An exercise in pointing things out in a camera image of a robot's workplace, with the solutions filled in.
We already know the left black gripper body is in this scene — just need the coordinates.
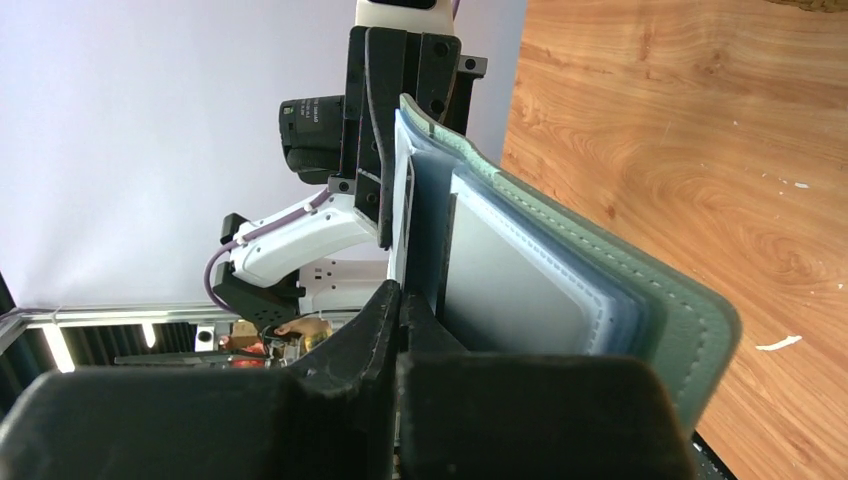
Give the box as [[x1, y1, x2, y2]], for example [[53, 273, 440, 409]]
[[278, 26, 488, 206]]

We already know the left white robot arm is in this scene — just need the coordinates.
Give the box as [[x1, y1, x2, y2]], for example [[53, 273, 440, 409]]
[[203, 26, 488, 325]]

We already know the white debris scrap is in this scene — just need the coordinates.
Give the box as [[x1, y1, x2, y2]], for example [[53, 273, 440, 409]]
[[756, 335, 803, 352]]

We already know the green card holder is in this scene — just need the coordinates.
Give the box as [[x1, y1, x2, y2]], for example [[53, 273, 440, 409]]
[[389, 94, 742, 432]]

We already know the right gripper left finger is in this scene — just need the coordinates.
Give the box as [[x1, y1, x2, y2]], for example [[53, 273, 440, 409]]
[[1, 280, 402, 479]]

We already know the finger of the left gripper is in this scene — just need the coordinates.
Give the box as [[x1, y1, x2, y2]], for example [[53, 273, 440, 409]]
[[363, 27, 406, 248]]

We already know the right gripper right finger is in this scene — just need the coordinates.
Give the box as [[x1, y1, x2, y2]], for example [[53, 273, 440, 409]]
[[397, 293, 695, 479]]

